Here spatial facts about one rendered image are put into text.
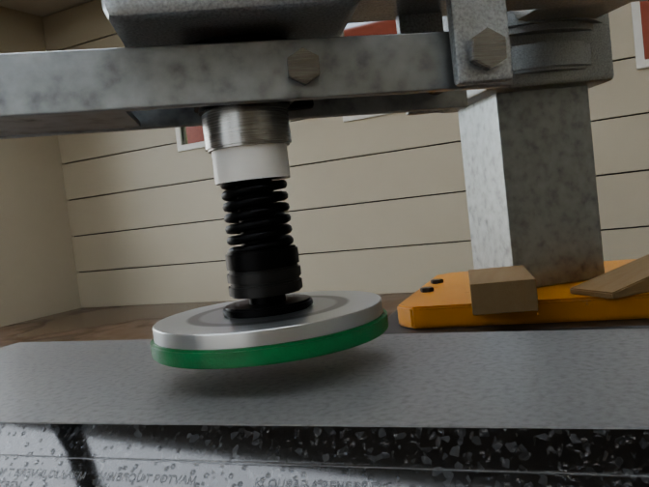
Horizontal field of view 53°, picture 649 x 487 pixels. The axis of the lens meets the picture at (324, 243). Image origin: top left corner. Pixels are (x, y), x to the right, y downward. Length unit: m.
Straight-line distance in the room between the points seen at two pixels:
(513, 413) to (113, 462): 0.29
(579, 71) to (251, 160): 0.86
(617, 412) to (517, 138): 0.88
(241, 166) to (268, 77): 0.08
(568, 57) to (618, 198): 5.23
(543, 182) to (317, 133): 6.05
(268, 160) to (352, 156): 6.50
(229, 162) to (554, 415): 0.33
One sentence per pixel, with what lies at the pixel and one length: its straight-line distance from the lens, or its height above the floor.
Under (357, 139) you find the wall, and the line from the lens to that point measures 7.05.
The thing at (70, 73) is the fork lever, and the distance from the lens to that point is 0.57.
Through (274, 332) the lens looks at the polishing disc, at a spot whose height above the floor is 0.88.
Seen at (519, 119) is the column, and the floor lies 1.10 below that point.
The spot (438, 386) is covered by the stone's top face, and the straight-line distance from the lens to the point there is 0.52.
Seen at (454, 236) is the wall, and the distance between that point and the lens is 6.72.
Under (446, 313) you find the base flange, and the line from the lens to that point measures 1.18.
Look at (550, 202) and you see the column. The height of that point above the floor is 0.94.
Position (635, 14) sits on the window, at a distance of 6.59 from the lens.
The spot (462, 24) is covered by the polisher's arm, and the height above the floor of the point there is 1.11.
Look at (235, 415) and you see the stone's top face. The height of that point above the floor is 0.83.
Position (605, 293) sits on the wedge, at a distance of 1.14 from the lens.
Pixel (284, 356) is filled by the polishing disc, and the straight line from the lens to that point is 0.51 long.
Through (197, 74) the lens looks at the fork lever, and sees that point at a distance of 0.56.
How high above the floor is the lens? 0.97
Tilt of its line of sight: 3 degrees down
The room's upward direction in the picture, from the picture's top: 7 degrees counter-clockwise
